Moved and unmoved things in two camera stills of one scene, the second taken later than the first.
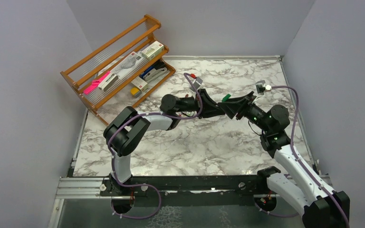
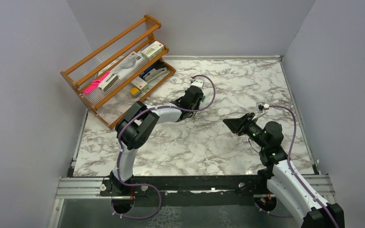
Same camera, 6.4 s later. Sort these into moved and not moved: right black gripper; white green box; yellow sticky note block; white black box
Moved: right black gripper
Not moved: white green box; yellow sticky note block; white black box
